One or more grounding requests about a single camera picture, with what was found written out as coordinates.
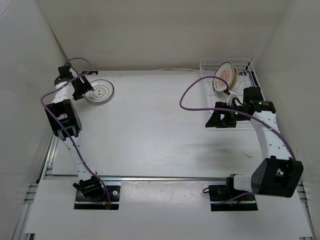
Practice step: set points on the white front board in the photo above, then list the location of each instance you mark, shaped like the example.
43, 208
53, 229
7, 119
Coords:
162, 211

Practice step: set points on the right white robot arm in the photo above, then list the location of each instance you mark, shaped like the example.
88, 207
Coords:
279, 172

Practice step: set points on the aluminium frame rail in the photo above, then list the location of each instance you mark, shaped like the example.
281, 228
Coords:
160, 178

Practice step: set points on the white plate brown pattern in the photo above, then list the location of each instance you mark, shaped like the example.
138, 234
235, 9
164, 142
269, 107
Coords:
103, 91

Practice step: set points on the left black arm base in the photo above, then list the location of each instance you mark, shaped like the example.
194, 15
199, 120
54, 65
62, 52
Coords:
99, 202

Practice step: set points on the orange sunburst pattern plate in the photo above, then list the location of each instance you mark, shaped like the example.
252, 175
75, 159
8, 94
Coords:
225, 74

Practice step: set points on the white wire dish rack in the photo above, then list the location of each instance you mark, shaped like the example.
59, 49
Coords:
246, 77

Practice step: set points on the yellow rimmed plate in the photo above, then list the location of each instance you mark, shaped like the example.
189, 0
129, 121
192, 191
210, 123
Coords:
234, 79

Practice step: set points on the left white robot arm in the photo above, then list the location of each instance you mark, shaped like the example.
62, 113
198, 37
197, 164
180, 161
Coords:
66, 125

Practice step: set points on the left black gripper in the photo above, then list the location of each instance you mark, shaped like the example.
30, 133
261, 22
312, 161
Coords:
85, 87

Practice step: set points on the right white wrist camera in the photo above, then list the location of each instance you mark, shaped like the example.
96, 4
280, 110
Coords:
231, 95

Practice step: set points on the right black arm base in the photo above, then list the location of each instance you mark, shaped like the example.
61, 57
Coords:
223, 198

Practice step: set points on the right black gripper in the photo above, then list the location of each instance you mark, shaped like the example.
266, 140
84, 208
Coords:
215, 120

